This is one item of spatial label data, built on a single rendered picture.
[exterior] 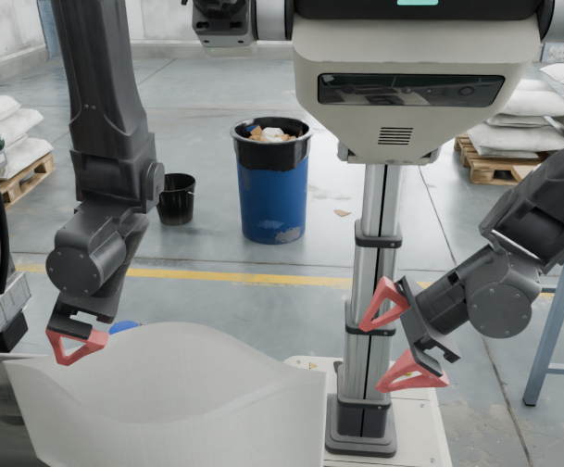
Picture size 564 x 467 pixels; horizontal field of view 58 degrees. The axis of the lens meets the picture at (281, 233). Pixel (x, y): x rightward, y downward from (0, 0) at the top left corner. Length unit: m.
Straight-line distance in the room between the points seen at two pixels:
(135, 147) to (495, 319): 0.39
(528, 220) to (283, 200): 2.39
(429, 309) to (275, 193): 2.30
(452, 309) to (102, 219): 0.39
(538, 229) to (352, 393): 1.00
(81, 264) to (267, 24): 0.52
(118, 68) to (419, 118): 0.61
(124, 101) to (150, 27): 8.54
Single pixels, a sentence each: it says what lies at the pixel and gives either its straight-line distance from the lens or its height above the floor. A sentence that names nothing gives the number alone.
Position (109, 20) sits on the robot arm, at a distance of 0.48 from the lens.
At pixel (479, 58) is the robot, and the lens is 0.87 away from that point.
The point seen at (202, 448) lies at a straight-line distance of 0.72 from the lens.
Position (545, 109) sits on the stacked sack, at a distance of 3.98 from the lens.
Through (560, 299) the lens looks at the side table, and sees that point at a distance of 1.96.
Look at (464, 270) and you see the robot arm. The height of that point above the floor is 1.22.
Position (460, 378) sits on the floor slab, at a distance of 2.28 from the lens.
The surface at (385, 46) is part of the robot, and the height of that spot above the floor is 1.40.
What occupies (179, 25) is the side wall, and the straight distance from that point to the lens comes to 8.90.
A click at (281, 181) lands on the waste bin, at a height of 0.42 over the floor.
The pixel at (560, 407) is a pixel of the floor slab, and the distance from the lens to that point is 2.32.
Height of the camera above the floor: 1.53
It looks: 29 degrees down
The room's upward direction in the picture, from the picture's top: 1 degrees counter-clockwise
